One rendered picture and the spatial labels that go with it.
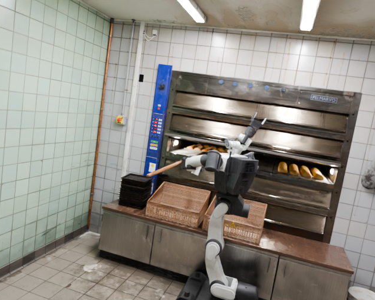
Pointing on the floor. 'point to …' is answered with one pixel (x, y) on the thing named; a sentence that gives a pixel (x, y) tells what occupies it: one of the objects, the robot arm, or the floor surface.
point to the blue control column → (161, 96)
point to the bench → (226, 256)
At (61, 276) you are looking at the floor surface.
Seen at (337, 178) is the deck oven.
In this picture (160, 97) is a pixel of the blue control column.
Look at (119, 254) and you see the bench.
